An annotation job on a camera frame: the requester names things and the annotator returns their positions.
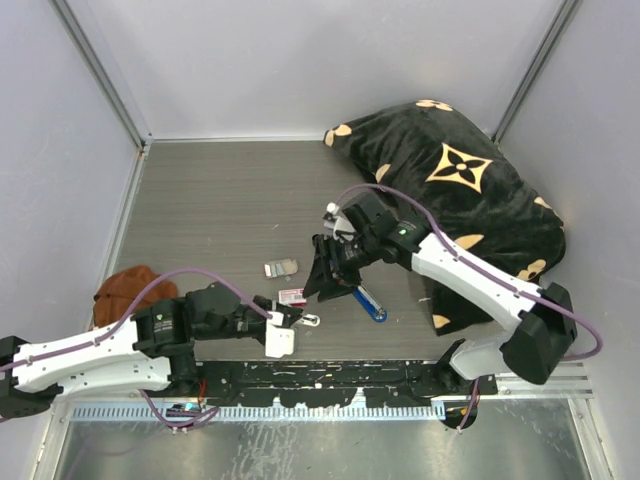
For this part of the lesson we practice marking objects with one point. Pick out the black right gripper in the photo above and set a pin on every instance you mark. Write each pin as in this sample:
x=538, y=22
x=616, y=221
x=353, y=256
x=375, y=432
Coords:
x=322, y=276

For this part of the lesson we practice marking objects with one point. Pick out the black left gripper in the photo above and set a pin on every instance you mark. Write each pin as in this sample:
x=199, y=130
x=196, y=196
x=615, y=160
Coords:
x=266, y=302

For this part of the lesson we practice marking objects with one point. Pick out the red staple box sleeve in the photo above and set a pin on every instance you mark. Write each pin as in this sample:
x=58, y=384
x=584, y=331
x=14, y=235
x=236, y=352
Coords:
x=292, y=297

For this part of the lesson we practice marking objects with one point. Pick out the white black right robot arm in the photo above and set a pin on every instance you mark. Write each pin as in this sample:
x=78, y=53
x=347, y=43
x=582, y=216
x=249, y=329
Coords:
x=538, y=325

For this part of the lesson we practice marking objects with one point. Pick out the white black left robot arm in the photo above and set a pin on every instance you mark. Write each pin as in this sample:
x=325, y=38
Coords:
x=152, y=350

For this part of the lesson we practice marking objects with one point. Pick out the brown cloth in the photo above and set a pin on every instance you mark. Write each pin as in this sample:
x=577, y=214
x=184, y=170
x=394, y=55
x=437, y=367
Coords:
x=118, y=292

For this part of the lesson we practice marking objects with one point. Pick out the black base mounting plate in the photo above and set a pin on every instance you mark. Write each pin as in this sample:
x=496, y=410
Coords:
x=392, y=383

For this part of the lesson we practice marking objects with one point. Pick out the black floral plush blanket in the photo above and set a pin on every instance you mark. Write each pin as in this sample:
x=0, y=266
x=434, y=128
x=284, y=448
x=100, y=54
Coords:
x=437, y=156

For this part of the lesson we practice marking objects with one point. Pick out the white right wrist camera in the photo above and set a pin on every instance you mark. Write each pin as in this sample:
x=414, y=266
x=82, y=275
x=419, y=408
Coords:
x=337, y=227

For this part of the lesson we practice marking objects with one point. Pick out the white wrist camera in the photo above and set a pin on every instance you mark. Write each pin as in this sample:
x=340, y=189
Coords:
x=337, y=227
x=279, y=340

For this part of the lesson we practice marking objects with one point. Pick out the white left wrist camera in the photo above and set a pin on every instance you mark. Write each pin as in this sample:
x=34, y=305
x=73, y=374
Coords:
x=279, y=340

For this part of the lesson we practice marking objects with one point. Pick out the white slotted cable duct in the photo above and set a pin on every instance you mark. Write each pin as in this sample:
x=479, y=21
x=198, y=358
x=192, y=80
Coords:
x=356, y=411

